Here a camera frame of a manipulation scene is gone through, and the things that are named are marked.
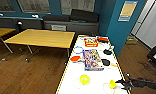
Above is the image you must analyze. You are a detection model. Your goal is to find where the yellow plastic cup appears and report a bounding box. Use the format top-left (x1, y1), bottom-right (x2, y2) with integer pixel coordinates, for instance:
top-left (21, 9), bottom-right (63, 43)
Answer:
top-left (108, 79), bottom-right (118, 90)

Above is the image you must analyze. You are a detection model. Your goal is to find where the yellow air hockey table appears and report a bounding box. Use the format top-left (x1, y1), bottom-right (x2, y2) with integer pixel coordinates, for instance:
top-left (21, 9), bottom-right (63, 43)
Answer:
top-left (54, 34), bottom-right (132, 94)

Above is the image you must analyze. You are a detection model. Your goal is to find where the cardboard box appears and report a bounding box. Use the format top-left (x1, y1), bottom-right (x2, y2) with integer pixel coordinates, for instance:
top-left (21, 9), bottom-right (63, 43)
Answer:
top-left (125, 34), bottom-right (139, 46)

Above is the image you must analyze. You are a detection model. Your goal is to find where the red black game paddle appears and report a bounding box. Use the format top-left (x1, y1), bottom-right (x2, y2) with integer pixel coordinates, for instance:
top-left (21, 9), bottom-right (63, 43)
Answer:
top-left (96, 35), bottom-right (110, 43)

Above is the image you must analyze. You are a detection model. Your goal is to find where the orange bowl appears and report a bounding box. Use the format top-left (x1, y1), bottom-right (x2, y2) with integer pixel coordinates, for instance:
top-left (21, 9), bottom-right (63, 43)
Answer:
top-left (83, 37), bottom-right (98, 48)

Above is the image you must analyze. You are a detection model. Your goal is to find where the orange game paddle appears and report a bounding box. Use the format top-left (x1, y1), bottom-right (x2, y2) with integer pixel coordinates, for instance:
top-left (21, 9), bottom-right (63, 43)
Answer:
top-left (69, 55), bottom-right (83, 63)

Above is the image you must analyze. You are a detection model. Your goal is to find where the black sofa cushion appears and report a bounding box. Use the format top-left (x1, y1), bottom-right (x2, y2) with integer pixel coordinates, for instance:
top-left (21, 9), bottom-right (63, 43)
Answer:
top-left (69, 8), bottom-right (100, 24)

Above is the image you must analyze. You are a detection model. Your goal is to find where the white bench sign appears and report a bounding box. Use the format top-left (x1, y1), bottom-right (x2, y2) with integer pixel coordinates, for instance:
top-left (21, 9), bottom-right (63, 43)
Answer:
top-left (52, 24), bottom-right (67, 32)

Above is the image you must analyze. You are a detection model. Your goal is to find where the interior glass window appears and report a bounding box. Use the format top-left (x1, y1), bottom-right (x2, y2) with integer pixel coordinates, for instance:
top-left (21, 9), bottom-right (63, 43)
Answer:
top-left (0, 0), bottom-right (17, 13)
top-left (16, 0), bottom-right (51, 14)
top-left (60, 0), bottom-right (96, 16)

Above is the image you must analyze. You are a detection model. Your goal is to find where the yellow wooden table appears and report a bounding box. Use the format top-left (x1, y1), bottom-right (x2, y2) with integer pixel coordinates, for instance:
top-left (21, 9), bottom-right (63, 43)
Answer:
top-left (3, 28), bottom-right (77, 63)
top-left (0, 27), bottom-right (17, 54)

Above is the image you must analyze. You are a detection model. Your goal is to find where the small black speaker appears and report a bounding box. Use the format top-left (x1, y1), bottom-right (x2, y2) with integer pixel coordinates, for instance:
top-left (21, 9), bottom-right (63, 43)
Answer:
top-left (16, 20), bottom-right (24, 29)

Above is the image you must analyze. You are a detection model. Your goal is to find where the pale framed wall sign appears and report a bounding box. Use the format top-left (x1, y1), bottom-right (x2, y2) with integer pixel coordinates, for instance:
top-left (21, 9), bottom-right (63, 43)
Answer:
top-left (117, 0), bottom-right (139, 23)

